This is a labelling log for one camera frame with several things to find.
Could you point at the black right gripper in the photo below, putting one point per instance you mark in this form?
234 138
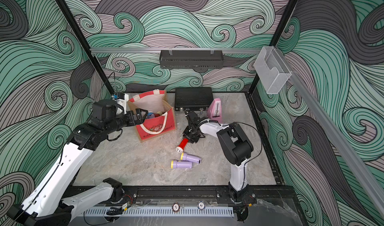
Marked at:
186 135

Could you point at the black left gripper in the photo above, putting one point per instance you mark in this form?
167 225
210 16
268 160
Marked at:
139 121

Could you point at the blue flashlight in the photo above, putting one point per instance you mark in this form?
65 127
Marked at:
150 116

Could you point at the red flashlight white head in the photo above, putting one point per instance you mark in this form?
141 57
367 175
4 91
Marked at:
181 147

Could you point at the purple flashlight row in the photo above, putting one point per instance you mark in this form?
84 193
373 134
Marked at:
190 158
181 164

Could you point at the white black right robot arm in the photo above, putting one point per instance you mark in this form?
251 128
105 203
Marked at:
235 144

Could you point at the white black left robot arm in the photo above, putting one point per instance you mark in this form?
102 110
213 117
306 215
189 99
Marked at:
46 205

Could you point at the red canvas tote bag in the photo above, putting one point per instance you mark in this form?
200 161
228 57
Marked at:
155 102

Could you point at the pink metronome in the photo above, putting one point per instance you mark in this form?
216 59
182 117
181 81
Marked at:
214 111

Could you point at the black hard carry case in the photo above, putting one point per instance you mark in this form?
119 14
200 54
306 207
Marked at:
193 99

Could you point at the black front mounting rail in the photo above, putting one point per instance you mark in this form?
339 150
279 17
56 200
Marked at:
157 192

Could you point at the black wall-mounted shelf tray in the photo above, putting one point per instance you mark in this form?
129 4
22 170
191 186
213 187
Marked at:
190 59

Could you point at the aluminium rail back wall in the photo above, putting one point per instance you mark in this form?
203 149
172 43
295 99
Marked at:
138 50

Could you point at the aluminium rail wall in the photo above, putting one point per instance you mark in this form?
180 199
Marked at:
305 83
138 50

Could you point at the white slotted cable duct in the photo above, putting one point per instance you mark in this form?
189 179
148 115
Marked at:
162 212

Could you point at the clear plastic wall bin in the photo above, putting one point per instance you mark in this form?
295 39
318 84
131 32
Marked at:
273 69

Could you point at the aluminium rail right wall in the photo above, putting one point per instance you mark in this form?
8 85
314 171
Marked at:
305 83

